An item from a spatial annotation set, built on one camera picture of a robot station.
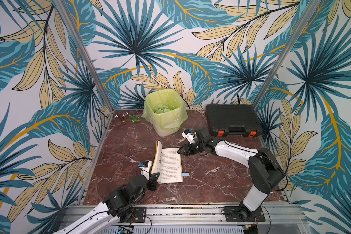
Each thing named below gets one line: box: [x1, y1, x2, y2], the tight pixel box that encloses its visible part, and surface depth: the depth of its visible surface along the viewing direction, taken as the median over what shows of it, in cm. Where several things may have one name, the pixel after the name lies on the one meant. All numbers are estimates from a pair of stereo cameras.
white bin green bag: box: [141, 88, 189, 137], surface depth 93 cm
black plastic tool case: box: [204, 103, 263, 137], surface depth 108 cm
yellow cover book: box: [151, 140, 183, 185], surface depth 86 cm
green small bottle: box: [128, 114, 141, 123], surface depth 113 cm
